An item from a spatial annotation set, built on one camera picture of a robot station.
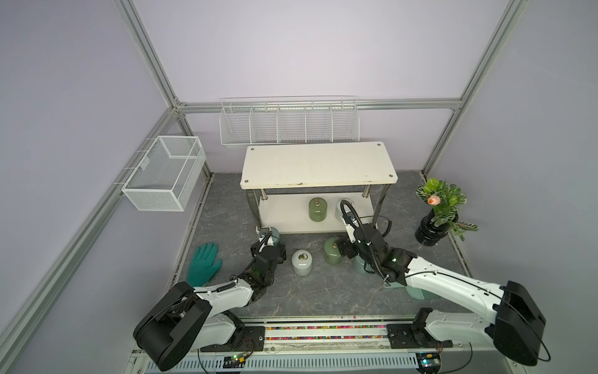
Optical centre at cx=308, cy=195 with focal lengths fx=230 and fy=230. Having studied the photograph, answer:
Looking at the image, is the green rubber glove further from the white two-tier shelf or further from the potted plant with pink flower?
the potted plant with pink flower

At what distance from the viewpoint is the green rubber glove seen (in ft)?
2.90

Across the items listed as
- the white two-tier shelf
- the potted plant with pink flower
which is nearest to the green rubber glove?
the white two-tier shelf
